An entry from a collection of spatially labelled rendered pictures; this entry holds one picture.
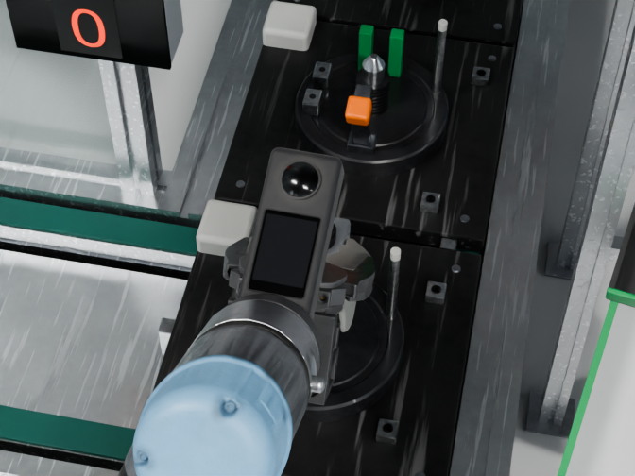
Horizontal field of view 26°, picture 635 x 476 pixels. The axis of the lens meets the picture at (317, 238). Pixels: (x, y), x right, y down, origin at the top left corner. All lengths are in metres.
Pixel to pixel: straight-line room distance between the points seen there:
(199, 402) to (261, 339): 0.09
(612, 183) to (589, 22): 0.60
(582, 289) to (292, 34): 0.42
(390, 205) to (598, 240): 0.26
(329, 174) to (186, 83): 0.62
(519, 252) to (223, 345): 0.51
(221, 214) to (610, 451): 0.38
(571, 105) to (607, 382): 0.49
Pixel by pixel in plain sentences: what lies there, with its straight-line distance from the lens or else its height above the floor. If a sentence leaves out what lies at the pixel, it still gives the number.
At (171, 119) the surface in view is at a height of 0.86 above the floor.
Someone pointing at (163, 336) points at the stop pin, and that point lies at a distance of 1.14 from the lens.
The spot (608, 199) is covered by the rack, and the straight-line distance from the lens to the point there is 0.98.
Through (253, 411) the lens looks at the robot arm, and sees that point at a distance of 0.68.
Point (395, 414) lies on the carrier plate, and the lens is 1.09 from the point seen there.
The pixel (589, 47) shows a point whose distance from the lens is 1.52.
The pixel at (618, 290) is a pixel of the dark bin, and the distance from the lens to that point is 0.88.
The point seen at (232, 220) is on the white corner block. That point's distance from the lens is 1.17.
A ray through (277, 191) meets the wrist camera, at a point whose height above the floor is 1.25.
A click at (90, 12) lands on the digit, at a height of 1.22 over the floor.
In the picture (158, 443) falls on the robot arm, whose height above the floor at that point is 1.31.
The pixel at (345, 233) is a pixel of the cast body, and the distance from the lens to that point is 1.00.
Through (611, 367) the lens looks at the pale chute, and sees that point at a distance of 1.03.
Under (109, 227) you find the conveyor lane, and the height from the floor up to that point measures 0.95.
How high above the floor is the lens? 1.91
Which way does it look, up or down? 52 degrees down
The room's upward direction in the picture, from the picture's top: straight up
